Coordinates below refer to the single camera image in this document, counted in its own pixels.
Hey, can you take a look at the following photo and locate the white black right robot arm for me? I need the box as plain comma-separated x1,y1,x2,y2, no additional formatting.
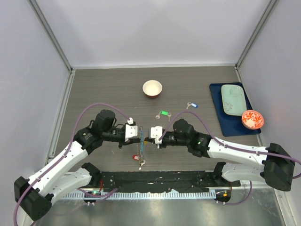
144,119,295,192

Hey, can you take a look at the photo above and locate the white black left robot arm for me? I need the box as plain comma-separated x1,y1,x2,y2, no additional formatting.
14,109,141,221

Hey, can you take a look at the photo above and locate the red key tag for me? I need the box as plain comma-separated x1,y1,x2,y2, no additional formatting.
133,155,139,161

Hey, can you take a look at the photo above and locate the green tag key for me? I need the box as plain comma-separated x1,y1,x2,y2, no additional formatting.
155,111,171,120

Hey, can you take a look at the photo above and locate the blue tag key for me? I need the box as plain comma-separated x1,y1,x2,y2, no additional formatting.
186,102,198,110

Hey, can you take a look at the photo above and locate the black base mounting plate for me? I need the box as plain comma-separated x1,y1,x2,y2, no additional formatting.
88,170,241,193

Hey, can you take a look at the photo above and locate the red bowl white inside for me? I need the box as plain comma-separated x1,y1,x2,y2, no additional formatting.
142,80,163,98

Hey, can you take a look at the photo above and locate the pale green rectangular plate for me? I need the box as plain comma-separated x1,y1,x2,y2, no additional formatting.
221,84,247,116

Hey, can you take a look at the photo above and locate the orange white patterned bowl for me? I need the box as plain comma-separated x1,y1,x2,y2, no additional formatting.
241,110,265,130

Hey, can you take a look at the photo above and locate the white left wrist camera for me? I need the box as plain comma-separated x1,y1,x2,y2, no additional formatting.
125,117,139,141

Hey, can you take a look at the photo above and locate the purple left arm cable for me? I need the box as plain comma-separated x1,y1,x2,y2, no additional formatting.
13,102,136,226

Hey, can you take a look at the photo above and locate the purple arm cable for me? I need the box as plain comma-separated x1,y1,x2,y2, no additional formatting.
13,102,136,226
159,111,301,206

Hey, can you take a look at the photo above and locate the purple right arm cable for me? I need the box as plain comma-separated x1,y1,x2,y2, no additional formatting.
159,111,301,206

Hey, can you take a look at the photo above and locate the perforated cable duct strip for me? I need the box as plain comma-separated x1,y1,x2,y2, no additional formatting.
61,190,216,200

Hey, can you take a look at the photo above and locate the aluminium frame rail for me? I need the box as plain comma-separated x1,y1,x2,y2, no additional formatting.
27,0,76,76

